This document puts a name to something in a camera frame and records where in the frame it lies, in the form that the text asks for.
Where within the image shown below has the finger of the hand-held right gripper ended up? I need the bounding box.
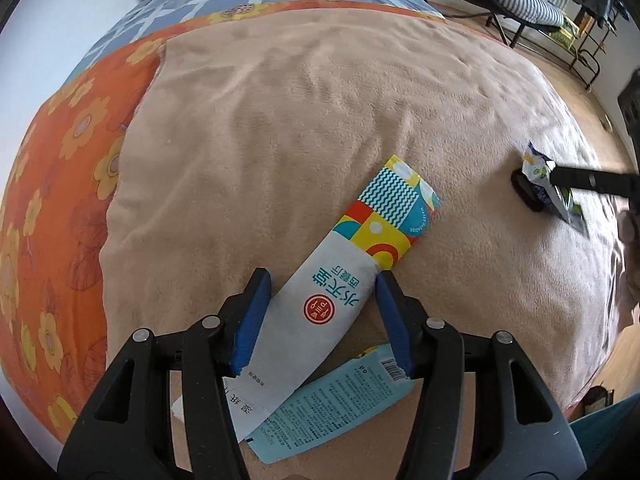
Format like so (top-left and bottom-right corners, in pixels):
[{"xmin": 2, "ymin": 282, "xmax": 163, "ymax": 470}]
[{"xmin": 547, "ymin": 161, "xmax": 640, "ymax": 197}]

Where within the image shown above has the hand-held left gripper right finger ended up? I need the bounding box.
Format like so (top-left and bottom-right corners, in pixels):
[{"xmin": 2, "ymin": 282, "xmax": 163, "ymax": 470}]
[{"xmin": 375, "ymin": 270, "xmax": 588, "ymax": 480}]

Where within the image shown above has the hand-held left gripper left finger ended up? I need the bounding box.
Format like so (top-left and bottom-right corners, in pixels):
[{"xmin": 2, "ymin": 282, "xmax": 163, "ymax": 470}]
[{"xmin": 57, "ymin": 267, "xmax": 273, "ymax": 480}]

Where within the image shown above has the blue green snack wrapper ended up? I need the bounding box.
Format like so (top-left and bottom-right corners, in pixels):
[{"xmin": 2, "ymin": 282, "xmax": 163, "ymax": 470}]
[{"xmin": 520, "ymin": 141, "xmax": 588, "ymax": 236}]

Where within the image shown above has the white patterned wet-wipe packet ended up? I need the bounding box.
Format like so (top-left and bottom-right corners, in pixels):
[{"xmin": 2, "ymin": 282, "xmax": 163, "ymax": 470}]
[{"xmin": 171, "ymin": 155, "xmax": 443, "ymax": 443}]

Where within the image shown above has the light blue packet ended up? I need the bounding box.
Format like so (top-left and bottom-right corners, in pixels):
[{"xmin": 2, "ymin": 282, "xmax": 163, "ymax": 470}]
[{"xmin": 245, "ymin": 344, "xmax": 416, "ymax": 463}]

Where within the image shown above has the small black clip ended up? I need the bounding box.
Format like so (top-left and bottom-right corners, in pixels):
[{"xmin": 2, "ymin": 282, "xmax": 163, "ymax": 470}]
[{"xmin": 510, "ymin": 170, "xmax": 546, "ymax": 212}]

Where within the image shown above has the black metal drying rack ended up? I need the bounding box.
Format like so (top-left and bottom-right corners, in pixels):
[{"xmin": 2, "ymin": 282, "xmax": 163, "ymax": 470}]
[{"xmin": 510, "ymin": 0, "xmax": 631, "ymax": 88}]

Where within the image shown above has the yellow crate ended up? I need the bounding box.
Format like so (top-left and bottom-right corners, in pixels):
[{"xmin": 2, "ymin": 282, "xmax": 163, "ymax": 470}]
[{"xmin": 550, "ymin": 15, "xmax": 583, "ymax": 46}]

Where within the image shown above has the beige towel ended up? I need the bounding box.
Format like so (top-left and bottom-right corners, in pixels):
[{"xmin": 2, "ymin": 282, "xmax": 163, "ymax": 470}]
[{"xmin": 97, "ymin": 7, "xmax": 631, "ymax": 480}]

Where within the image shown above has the teal object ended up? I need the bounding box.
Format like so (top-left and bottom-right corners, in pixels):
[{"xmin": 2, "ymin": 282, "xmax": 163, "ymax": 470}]
[{"xmin": 570, "ymin": 396, "xmax": 640, "ymax": 480}]

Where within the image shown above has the orange floral blanket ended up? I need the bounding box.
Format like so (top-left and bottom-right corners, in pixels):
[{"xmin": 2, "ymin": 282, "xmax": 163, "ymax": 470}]
[{"xmin": 0, "ymin": 0, "xmax": 446, "ymax": 446}]

